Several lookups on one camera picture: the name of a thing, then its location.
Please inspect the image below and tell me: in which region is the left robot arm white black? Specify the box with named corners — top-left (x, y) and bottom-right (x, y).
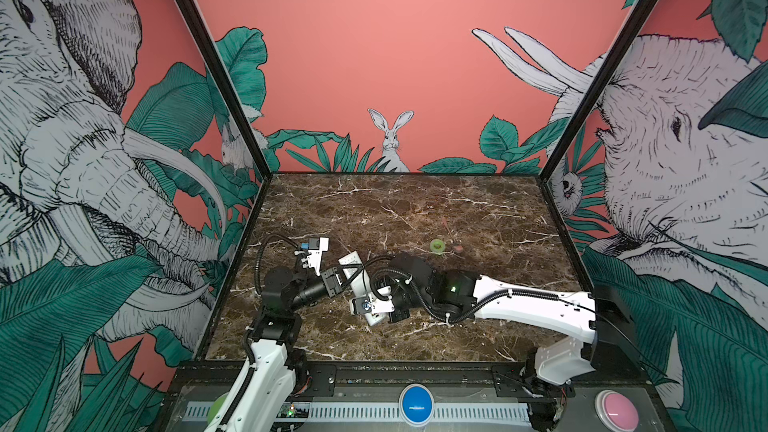
top-left (206, 234), bottom-right (366, 431)

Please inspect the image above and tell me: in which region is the white remote control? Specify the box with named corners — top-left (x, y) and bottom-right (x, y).
top-left (338, 252), bottom-right (374, 299)

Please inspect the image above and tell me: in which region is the green push button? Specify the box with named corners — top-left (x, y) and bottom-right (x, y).
top-left (207, 393), bottom-right (228, 425)

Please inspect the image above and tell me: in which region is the pink push button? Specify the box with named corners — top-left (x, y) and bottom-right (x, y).
top-left (594, 390), bottom-right (639, 432)

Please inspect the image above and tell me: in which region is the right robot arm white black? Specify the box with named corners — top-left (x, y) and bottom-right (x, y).
top-left (349, 253), bottom-right (640, 387)

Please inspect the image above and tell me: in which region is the small circuit board with leds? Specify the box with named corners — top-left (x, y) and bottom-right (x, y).
top-left (276, 402), bottom-right (311, 422)

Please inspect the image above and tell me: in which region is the green tape roll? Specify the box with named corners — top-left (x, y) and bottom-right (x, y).
top-left (429, 239), bottom-right (446, 255)

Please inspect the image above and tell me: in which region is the white slotted cable duct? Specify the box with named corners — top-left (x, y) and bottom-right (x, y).
top-left (182, 401), bottom-right (532, 426)

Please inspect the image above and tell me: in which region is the blue push button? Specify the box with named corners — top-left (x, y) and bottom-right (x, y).
top-left (398, 383), bottom-right (435, 428)

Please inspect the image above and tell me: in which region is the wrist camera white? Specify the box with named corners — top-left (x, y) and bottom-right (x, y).
top-left (350, 292), bottom-right (395, 327)
top-left (294, 237), bottom-right (329, 276)

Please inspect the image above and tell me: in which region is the black front mounting rail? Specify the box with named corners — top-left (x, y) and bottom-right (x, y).
top-left (173, 361), bottom-right (652, 400)

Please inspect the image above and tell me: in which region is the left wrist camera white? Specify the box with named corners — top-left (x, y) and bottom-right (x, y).
top-left (294, 237), bottom-right (329, 276)

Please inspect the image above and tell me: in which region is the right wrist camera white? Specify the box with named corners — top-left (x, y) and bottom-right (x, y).
top-left (350, 292), bottom-right (395, 327)

